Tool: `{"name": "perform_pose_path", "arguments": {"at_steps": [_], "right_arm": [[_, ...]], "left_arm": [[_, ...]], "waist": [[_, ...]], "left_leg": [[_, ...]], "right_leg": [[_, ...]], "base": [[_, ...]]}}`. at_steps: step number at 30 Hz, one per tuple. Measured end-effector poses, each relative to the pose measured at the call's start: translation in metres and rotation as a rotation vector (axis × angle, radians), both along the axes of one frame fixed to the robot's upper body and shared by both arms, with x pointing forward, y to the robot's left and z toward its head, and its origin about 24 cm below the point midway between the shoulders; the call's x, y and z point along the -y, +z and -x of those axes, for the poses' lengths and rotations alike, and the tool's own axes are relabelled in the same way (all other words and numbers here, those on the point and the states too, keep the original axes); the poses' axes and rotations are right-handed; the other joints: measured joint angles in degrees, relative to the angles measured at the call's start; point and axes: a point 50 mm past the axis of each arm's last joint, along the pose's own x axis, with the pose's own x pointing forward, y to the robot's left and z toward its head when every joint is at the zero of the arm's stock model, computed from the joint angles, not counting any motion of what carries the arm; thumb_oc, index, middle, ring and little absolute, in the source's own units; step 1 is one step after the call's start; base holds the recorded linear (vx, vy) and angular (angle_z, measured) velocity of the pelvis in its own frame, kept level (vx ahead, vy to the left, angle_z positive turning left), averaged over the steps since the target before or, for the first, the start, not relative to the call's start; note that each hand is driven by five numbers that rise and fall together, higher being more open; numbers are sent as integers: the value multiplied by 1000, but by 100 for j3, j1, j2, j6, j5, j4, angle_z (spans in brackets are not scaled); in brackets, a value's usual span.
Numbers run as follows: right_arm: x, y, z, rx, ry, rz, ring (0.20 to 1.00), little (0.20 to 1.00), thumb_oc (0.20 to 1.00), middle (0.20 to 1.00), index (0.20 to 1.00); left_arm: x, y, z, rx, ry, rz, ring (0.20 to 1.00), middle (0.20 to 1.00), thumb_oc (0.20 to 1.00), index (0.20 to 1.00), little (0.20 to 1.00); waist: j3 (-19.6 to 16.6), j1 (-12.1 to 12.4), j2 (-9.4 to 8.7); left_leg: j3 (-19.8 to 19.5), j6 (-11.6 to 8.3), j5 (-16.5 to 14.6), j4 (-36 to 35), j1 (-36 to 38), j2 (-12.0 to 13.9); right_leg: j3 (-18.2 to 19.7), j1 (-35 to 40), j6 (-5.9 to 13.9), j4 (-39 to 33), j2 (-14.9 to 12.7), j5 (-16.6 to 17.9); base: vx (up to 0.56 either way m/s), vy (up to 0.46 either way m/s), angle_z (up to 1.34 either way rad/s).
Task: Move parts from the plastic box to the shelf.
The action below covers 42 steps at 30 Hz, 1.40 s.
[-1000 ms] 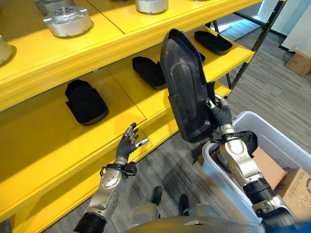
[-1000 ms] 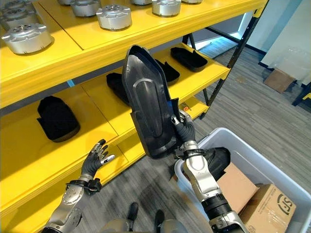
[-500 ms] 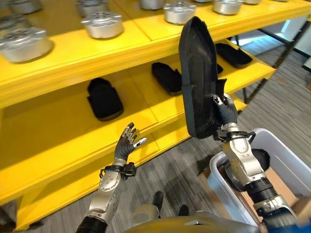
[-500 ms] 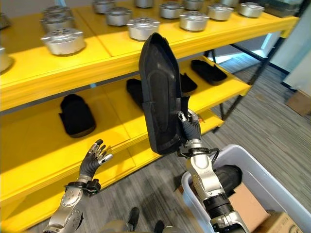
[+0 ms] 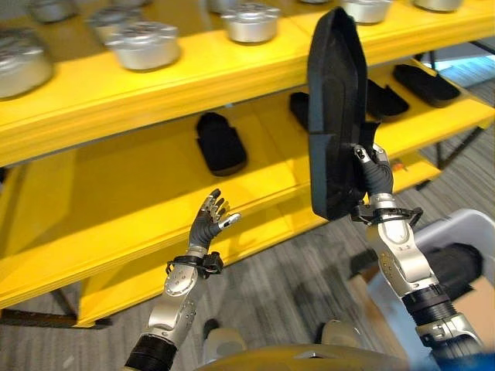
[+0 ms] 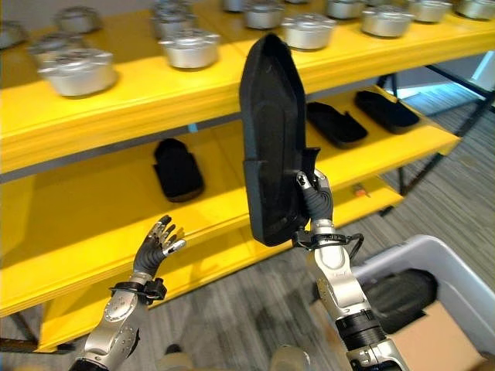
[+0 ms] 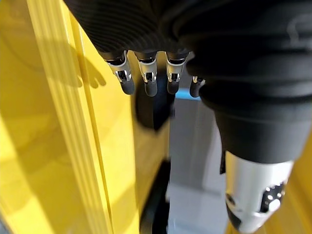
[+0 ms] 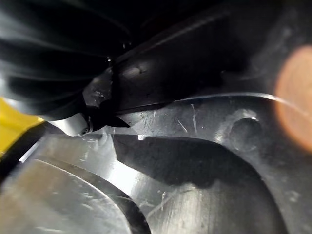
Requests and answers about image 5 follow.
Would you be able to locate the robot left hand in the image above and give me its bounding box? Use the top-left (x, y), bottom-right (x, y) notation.
top-left (187, 188), bottom-right (242, 253)

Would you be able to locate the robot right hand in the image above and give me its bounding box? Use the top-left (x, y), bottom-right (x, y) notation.
top-left (353, 143), bottom-right (395, 196)

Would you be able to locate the black sole-shaped part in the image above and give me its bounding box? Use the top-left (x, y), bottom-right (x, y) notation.
top-left (288, 91), bottom-right (311, 133)
top-left (194, 111), bottom-right (249, 178)
top-left (424, 243), bottom-right (485, 299)
top-left (393, 63), bottom-right (463, 109)
top-left (366, 78), bottom-right (411, 123)
top-left (307, 6), bottom-right (382, 223)

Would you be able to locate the yellow shelf unit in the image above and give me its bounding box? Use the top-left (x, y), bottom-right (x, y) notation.
top-left (0, 0), bottom-right (495, 329)

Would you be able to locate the grey plastic box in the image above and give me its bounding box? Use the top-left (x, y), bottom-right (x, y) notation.
top-left (364, 208), bottom-right (495, 371)

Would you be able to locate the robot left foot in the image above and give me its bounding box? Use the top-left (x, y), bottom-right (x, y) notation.
top-left (202, 318), bottom-right (248, 365)

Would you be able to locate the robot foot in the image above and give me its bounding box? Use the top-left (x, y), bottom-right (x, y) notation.
top-left (202, 318), bottom-right (248, 365)
top-left (314, 318), bottom-right (364, 350)

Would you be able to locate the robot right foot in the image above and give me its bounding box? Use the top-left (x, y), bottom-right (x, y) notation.
top-left (314, 318), bottom-right (364, 350)

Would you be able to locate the brown cardboard piece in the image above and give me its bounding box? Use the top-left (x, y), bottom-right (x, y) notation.
top-left (451, 275), bottom-right (495, 349)

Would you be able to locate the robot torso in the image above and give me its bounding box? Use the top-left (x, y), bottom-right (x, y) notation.
top-left (196, 343), bottom-right (411, 371)

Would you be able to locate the silver round metal part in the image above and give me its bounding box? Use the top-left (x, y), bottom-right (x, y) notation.
top-left (220, 2), bottom-right (282, 44)
top-left (105, 21), bottom-right (183, 72)
top-left (0, 28), bottom-right (56, 100)
top-left (339, 0), bottom-right (394, 25)
top-left (28, 0), bottom-right (81, 24)
top-left (85, 5), bottom-right (143, 40)
top-left (411, 0), bottom-right (462, 13)

